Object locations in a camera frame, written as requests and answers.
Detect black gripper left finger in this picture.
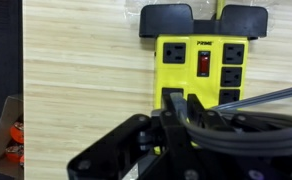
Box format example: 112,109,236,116
67,92,188,180

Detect brown cardboard box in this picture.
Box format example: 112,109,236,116
0,94,25,180

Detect gray plug with cable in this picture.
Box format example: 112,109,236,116
169,83,292,158

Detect yellow power cord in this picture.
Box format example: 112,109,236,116
215,0,227,21

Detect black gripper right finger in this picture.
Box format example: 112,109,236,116
186,94,254,134

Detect yellow black power strip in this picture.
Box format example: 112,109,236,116
138,3,270,156

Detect orange round item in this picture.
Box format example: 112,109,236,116
4,144,25,164
9,121,25,145

